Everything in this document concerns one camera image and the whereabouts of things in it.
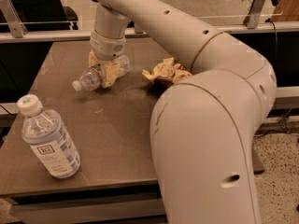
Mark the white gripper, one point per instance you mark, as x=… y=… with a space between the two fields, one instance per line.
x=106 y=48

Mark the clear water bottle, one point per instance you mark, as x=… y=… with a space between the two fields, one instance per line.
x=91 y=78

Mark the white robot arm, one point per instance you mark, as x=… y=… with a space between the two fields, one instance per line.
x=202 y=128

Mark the near water bottle white label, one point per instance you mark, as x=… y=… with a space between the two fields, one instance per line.
x=44 y=131

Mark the brown cream snack bag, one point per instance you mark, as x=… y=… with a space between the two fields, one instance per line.
x=167 y=73

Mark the glass barrier panel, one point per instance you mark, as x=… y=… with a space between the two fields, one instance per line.
x=217 y=12

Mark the left metal glass bracket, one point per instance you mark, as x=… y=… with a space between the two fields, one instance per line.
x=16 y=27

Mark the metal glass bracket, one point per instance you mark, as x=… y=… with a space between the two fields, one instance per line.
x=251 y=21
x=16 y=27

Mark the right metal glass bracket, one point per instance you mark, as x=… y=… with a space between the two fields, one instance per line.
x=251 y=21

